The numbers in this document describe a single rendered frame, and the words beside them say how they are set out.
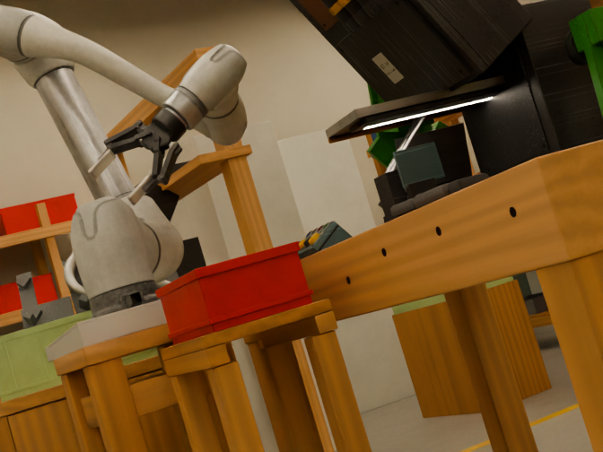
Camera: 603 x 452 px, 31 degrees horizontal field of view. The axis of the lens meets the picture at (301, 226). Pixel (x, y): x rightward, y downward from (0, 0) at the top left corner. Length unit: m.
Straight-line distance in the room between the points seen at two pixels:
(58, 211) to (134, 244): 6.44
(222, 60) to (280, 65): 8.16
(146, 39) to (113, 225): 7.76
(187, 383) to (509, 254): 0.86
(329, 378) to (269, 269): 0.23
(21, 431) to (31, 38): 1.01
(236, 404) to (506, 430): 1.25
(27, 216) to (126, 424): 6.57
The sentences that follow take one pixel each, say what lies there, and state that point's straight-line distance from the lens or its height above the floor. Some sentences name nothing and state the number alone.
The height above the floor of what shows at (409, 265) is 0.81.
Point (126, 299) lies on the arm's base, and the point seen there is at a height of 0.92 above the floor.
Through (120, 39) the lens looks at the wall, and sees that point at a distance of 10.09.
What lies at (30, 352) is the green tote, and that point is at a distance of 3.03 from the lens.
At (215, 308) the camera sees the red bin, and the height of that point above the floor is 0.84.
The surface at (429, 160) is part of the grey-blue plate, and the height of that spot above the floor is 1.01.
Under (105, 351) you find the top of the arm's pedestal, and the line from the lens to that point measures 2.32.
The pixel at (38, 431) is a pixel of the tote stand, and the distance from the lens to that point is 2.94.
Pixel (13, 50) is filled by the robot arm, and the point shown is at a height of 1.58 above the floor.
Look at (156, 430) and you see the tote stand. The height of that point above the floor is 0.60.
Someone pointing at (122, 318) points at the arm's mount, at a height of 0.89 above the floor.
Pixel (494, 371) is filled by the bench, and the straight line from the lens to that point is 3.07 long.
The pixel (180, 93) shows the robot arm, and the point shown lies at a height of 1.33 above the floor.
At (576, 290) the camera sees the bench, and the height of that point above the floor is 0.71.
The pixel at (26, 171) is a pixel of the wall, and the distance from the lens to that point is 9.49.
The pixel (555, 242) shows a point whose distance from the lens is 1.54.
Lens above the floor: 0.79
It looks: 4 degrees up
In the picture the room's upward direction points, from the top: 17 degrees counter-clockwise
